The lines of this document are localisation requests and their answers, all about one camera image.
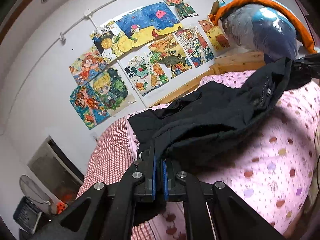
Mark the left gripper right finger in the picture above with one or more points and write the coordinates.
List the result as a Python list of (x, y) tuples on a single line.
[(168, 180)]

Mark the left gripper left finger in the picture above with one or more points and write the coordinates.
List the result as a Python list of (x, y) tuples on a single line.
[(151, 173)]

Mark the black padded jacket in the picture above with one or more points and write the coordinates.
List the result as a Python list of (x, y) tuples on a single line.
[(213, 119)]

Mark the red white checked pillow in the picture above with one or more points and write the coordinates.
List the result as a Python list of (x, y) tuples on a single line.
[(115, 151)]

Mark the plastic bagged bedding bundle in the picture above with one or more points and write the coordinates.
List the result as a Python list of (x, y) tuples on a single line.
[(260, 28)]

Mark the blond boy drawing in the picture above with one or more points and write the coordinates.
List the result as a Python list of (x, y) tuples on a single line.
[(112, 91)]

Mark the fruit drink drawing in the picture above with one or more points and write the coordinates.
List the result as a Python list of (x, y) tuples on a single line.
[(143, 70)]

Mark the red-haired girl drawing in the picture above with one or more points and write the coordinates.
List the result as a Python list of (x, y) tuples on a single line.
[(88, 106)]

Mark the yellow bear chick drawing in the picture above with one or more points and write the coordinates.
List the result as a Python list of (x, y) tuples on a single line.
[(215, 35)]

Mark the pink apple print quilt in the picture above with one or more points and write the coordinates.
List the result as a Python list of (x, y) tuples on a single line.
[(273, 169)]

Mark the dinosaur landscape drawing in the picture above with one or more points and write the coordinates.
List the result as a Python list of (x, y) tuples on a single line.
[(169, 52)]

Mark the city 2024 drawing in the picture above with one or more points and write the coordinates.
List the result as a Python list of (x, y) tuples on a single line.
[(195, 45)]

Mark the orange-haired swimmer girl drawing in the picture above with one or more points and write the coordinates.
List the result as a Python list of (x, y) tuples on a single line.
[(87, 66)]

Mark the white standing fan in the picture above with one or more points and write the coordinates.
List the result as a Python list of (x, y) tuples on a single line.
[(35, 194)]

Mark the black plastic crate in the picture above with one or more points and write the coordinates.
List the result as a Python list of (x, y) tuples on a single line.
[(27, 215)]

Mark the black yellow moon drawing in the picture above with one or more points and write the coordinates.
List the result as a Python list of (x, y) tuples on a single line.
[(111, 41)]

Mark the red-haired kid green outfit drawing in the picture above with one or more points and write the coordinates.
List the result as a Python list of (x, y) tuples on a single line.
[(183, 8)]

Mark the blue sea yellow sand painting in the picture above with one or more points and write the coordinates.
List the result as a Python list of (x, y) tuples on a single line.
[(147, 23)]

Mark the wooden bed frame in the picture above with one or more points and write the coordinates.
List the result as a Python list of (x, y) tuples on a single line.
[(240, 62)]

